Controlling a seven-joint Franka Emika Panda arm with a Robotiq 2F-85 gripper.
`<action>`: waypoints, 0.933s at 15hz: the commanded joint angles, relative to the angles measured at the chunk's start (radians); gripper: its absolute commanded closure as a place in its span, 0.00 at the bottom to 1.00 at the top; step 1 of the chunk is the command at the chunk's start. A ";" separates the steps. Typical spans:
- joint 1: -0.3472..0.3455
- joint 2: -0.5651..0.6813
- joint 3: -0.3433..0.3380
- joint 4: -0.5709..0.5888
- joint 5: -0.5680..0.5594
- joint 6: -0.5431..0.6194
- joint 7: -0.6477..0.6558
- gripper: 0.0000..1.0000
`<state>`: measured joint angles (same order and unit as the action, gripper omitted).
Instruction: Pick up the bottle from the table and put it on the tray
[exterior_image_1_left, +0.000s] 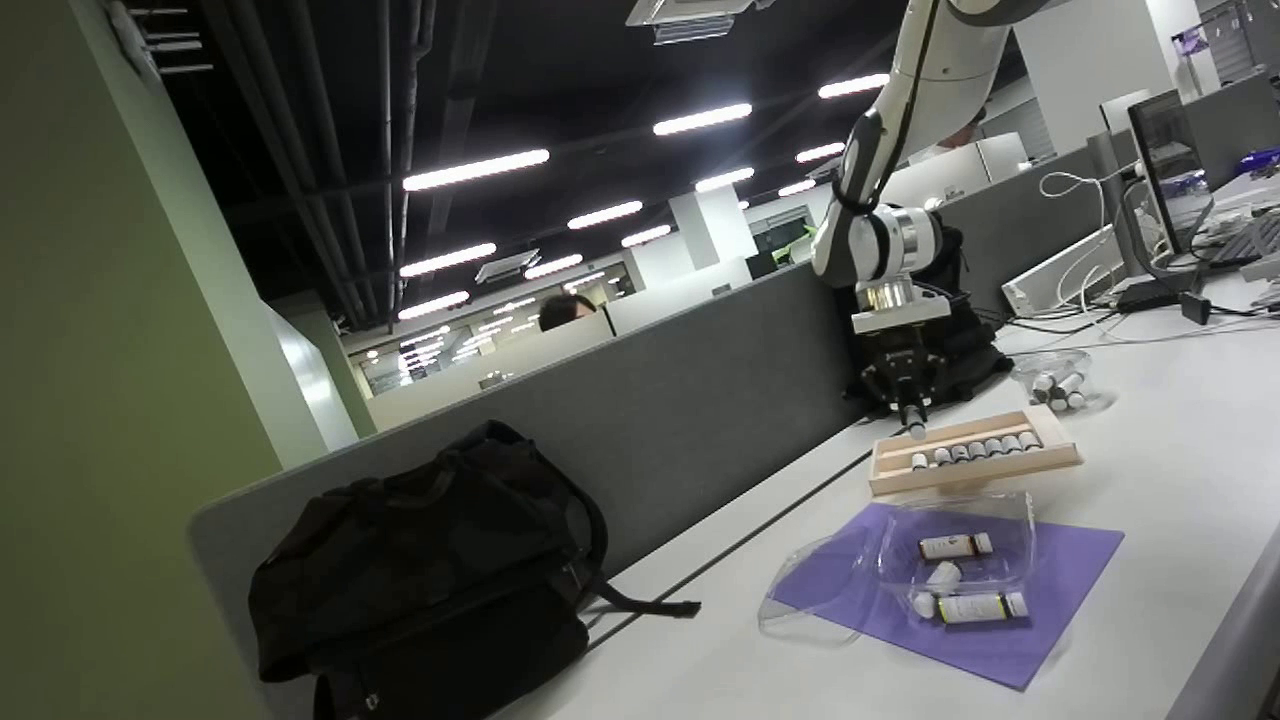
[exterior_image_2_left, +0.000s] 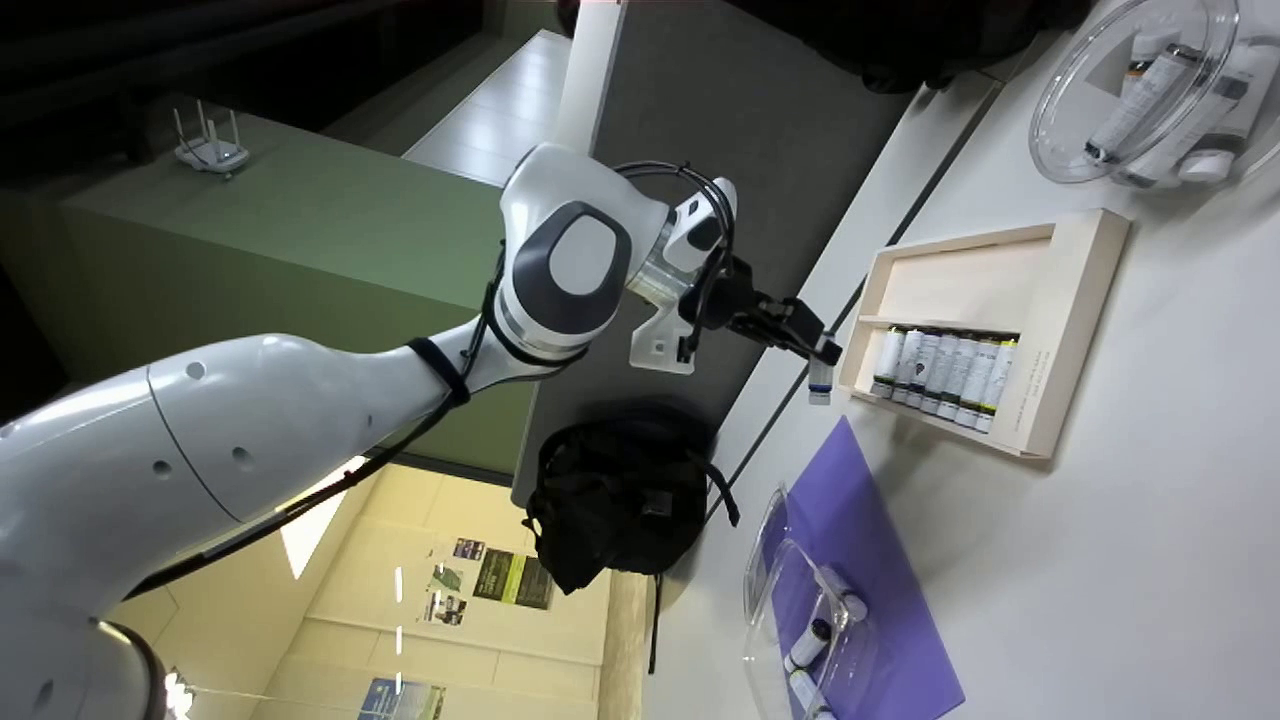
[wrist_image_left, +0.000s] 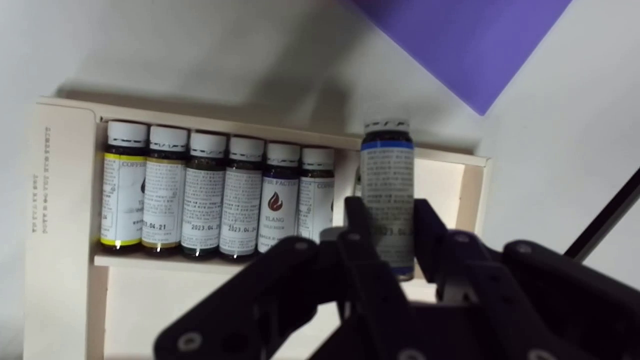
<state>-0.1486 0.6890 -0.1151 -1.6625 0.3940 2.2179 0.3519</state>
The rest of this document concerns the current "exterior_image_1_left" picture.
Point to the small white bottle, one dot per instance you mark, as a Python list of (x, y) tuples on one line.
[(944, 574)]

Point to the large black backpack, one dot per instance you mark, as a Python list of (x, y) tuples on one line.
[(430, 580)]

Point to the clear plastic lid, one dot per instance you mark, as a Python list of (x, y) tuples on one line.
[(810, 590)]

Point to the large bottle with pale label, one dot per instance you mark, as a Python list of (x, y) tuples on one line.
[(980, 607)]

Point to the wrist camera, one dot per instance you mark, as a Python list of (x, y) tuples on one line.
[(900, 312)]

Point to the purple mat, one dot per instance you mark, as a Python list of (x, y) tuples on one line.
[(1060, 590)]

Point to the grey desk partition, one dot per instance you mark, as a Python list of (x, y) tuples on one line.
[(700, 400)]

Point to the long white box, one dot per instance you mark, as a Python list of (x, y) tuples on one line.
[(1060, 275)]

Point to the person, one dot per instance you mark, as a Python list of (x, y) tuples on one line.
[(566, 312)]

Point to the wooden tray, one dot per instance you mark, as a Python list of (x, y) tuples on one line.
[(975, 468)]

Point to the small white cap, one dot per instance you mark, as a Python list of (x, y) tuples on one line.
[(923, 604)]

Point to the monitor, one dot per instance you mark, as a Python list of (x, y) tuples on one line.
[(1165, 160)]

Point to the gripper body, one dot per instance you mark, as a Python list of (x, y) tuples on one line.
[(900, 348)]

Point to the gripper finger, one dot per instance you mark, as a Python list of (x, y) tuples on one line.
[(924, 396), (901, 400)]

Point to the heap of small bottles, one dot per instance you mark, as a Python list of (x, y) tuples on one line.
[(1062, 390)]

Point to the clear plastic container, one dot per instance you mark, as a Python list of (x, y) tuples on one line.
[(1000, 520)]

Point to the black power adapter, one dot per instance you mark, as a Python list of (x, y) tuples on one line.
[(1195, 307)]

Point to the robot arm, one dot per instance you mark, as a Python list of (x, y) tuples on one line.
[(930, 60)]

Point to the row of small bottles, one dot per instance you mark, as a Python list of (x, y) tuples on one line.
[(975, 449)]

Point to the black keyboard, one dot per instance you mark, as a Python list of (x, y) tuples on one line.
[(1250, 240)]

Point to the clear plastic bowl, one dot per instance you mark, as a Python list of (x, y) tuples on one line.
[(1040, 366)]

